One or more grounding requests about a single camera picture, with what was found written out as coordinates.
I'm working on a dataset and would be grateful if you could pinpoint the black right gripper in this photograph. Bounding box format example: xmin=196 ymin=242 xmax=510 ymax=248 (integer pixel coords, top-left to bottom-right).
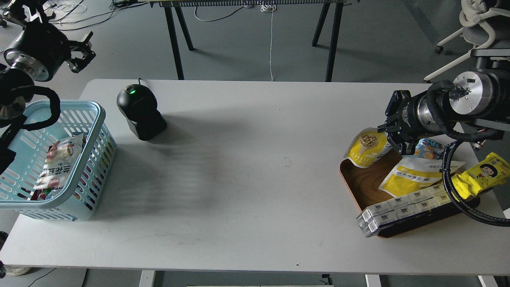
xmin=377 ymin=90 xmax=431 ymax=155

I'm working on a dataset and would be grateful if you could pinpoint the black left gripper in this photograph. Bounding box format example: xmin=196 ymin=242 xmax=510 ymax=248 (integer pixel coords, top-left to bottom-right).
xmin=3 ymin=22 xmax=96 ymax=82

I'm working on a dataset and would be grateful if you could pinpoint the yellow white chickpea snack pouch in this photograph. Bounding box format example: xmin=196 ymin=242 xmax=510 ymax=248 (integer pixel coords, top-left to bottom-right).
xmin=344 ymin=127 xmax=393 ymax=169

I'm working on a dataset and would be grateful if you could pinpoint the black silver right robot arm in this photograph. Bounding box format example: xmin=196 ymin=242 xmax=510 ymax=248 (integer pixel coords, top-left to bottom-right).
xmin=377 ymin=48 xmax=510 ymax=155

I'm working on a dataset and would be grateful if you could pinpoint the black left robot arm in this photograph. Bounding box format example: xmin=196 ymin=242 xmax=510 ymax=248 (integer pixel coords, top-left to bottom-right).
xmin=0 ymin=0 xmax=96 ymax=171

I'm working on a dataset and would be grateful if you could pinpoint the blue chip snack bag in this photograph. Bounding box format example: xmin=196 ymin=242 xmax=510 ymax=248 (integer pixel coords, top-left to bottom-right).
xmin=413 ymin=138 xmax=445 ymax=160

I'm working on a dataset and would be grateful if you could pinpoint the yellow white flat snack pouch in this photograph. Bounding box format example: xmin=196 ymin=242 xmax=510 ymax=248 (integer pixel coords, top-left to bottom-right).
xmin=378 ymin=157 xmax=443 ymax=197

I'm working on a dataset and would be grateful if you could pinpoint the clear boxed snack row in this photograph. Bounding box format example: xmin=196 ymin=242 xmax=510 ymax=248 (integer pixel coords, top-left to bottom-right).
xmin=355 ymin=183 xmax=459 ymax=238

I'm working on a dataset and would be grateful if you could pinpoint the white red snack bag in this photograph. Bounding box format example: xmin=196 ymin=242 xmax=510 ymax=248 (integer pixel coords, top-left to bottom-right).
xmin=30 ymin=133 xmax=87 ymax=201

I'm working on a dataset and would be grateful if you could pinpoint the yellow cartoon face snack bag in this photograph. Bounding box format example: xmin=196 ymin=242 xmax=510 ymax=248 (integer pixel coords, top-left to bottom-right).
xmin=451 ymin=152 xmax=510 ymax=199

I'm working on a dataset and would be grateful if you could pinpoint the light blue plastic basket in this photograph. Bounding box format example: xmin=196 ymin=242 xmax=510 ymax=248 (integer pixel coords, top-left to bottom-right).
xmin=1 ymin=100 xmax=116 ymax=221

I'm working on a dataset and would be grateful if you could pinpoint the wooden brown tray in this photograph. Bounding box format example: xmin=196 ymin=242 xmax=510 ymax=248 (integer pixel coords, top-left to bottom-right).
xmin=339 ymin=148 xmax=481 ymax=238

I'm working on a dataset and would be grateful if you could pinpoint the black barcode scanner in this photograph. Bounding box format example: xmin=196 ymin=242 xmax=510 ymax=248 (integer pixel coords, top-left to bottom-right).
xmin=116 ymin=84 xmax=167 ymax=141

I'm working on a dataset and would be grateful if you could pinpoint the black trestle table background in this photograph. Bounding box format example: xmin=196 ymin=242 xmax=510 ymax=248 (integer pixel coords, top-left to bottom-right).
xmin=137 ymin=0 xmax=361 ymax=83

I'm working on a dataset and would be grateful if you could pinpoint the floor cables bundle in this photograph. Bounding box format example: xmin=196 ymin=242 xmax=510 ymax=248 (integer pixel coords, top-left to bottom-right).
xmin=40 ymin=0 xmax=148 ymax=31

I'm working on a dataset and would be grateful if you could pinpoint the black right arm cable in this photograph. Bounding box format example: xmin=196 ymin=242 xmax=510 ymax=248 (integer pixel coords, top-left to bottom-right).
xmin=440 ymin=140 xmax=510 ymax=227

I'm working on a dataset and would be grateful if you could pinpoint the white hanging cable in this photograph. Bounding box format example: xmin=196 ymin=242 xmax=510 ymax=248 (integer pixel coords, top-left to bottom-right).
xmin=261 ymin=4 xmax=277 ymax=82

